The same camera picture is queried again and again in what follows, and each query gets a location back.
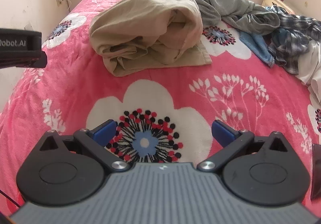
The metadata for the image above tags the black cable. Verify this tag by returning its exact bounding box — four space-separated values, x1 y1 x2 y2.
0 188 21 208

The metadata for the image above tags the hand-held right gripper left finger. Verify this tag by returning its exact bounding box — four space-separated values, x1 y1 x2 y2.
38 120 131 173

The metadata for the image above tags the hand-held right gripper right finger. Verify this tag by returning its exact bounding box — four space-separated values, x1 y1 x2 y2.
197 120 290 172

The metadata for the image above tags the blue denim garment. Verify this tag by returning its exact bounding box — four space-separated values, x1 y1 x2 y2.
238 31 275 67

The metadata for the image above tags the grey hoodie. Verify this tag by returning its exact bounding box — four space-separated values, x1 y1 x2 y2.
186 0 281 36

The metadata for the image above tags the white cabinet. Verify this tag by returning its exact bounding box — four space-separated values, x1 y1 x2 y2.
66 0 86 11

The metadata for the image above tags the beige collared shirt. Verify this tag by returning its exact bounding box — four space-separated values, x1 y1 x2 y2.
89 0 212 77

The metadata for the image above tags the cream wooden nightstand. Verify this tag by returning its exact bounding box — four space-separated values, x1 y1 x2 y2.
261 0 297 14

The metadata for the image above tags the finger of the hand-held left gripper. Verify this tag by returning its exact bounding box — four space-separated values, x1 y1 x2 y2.
33 51 48 69

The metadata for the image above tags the pink floral blanket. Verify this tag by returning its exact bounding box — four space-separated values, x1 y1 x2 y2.
0 0 321 217

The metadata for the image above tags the plaid shirt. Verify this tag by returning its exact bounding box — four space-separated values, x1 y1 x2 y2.
264 5 321 75

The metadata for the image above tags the white cloth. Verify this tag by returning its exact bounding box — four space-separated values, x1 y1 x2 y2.
296 41 321 106

